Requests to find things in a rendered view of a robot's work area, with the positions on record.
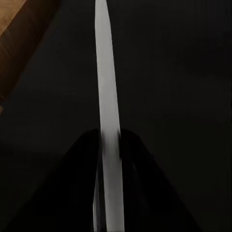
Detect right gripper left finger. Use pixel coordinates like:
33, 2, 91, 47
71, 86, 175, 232
2, 129, 99, 232

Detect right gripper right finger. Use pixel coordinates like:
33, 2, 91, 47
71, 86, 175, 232
121, 129, 203, 232

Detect pen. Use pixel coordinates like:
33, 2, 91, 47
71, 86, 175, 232
92, 0, 125, 232

